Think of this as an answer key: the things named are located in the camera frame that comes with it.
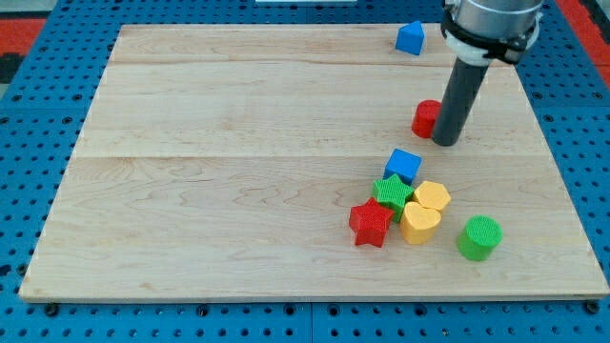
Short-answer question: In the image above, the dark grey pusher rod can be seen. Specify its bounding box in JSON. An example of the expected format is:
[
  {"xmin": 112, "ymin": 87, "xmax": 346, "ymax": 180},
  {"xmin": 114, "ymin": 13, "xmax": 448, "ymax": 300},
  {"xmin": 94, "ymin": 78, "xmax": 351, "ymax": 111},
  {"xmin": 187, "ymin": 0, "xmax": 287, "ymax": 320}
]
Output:
[{"xmin": 432, "ymin": 58, "xmax": 488, "ymax": 147}]

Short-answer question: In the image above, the yellow hexagon block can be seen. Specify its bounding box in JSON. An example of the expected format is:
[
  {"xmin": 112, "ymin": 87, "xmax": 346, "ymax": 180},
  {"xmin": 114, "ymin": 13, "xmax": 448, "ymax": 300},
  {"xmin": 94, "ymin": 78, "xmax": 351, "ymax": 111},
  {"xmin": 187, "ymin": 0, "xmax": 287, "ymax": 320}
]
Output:
[{"xmin": 413, "ymin": 181, "xmax": 452, "ymax": 212}]

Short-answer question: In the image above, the wooden board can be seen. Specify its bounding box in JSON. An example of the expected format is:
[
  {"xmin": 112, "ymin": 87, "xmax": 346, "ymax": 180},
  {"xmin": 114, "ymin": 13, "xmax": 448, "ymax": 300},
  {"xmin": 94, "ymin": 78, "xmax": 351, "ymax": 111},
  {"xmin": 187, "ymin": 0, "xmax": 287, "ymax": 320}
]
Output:
[{"xmin": 19, "ymin": 24, "xmax": 609, "ymax": 303}]

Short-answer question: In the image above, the red cylinder block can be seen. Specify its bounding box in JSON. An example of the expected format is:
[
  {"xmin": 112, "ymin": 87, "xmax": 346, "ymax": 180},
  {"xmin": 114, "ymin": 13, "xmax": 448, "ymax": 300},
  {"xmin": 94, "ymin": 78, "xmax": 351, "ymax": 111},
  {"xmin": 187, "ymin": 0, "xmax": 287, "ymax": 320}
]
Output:
[{"xmin": 411, "ymin": 99, "xmax": 441, "ymax": 138}]

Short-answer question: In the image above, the green star block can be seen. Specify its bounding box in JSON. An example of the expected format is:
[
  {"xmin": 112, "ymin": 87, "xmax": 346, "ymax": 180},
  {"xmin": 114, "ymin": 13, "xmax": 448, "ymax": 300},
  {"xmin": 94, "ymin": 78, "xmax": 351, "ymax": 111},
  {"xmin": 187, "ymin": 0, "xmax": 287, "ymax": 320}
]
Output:
[{"xmin": 372, "ymin": 173, "xmax": 415, "ymax": 223}]

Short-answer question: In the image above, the red star block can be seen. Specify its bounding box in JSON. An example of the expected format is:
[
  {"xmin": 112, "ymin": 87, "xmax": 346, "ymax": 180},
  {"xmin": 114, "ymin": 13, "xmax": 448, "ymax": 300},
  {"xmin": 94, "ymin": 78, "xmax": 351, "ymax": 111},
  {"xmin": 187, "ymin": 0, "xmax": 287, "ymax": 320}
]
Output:
[{"xmin": 349, "ymin": 197, "xmax": 394, "ymax": 248}]

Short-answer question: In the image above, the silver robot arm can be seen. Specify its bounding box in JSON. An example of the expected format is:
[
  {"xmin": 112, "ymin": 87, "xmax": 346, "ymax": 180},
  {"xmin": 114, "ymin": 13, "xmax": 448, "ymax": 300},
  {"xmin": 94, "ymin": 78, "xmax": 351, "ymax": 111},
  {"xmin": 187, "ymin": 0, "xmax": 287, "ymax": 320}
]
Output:
[{"xmin": 441, "ymin": 0, "xmax": 543, "ymax": 67}]

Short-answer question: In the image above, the yellow heart block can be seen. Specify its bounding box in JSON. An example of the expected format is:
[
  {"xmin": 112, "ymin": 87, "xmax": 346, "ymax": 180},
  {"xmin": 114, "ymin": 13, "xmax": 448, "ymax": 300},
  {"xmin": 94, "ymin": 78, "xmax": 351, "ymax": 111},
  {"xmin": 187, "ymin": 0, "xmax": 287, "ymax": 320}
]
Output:
[{"xmin": 399, "ymin": 202, "xmax": 441, "ymax": 245}]

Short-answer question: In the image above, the green cylinder block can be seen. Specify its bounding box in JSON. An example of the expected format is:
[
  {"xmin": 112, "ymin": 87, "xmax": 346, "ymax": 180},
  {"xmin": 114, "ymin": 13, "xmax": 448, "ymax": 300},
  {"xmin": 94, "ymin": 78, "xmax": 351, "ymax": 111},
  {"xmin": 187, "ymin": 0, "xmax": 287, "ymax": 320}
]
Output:
[{"xmin": 457, "ymin": 215, "xmax": 503, "ymax": 261}]

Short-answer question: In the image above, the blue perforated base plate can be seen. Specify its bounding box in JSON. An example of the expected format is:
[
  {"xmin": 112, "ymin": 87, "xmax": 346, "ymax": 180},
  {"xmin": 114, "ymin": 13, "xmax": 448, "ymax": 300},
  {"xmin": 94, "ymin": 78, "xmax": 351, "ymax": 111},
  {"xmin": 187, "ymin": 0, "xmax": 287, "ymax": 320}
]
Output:
[{"xmin": 1, "ymin": 0, "xmax": 609, "ymax": 342}]

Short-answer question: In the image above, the blue cube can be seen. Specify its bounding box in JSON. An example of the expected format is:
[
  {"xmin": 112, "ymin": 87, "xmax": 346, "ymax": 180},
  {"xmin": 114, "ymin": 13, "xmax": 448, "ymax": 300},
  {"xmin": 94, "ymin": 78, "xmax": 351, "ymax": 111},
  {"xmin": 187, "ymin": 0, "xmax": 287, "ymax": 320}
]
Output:
[{"xmin": 383, "ymin": 149, "xmax": 422, "ymax": 185}]

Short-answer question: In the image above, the blue triangular prism block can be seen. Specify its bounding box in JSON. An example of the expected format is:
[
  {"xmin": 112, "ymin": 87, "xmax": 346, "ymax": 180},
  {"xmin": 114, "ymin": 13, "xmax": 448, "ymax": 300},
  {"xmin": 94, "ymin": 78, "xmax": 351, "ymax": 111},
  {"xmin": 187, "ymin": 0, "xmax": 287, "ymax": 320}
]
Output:
[{"xmin": 395, "ymin": 21, "xmax": 425, "ymax": 55}]

